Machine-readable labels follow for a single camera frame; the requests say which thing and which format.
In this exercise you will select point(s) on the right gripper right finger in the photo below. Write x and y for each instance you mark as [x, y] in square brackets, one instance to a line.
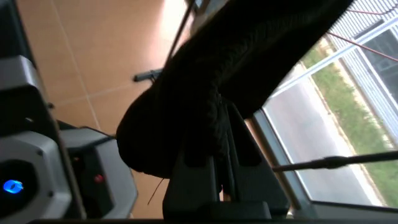
[252, 180]

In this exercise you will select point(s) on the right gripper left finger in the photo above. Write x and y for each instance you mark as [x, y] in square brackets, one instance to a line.
[189, 186]

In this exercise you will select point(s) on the black sweatshirt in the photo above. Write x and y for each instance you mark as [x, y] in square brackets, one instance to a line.
[217, 77]

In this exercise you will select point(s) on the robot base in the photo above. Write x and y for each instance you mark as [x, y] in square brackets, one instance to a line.
[31, 155]

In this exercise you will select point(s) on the black clothes rack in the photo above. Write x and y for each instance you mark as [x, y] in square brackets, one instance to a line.
[335, 161]

